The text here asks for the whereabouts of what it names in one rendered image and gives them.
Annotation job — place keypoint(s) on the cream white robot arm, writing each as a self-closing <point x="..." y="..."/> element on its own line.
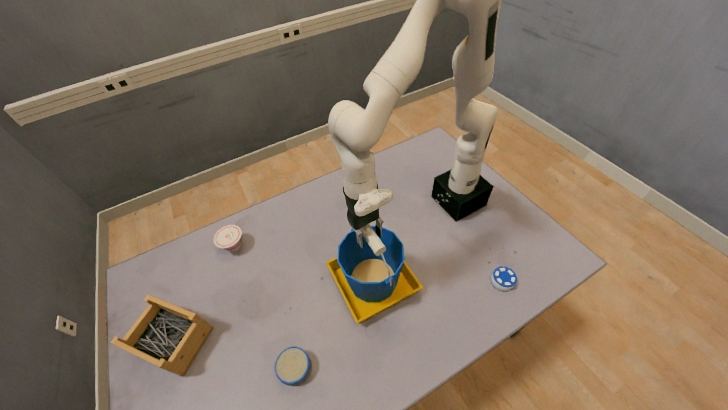
<point x="355" y="131"/>

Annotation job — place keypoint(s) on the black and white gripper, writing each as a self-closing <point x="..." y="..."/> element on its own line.
<point x="363" y="201"/>

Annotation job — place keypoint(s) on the wooden crate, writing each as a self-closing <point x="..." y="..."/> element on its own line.
<point x="150" y="332"/>

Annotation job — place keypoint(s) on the white yogurt cup with lid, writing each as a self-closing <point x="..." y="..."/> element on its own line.
<point x="229" y="238"/>

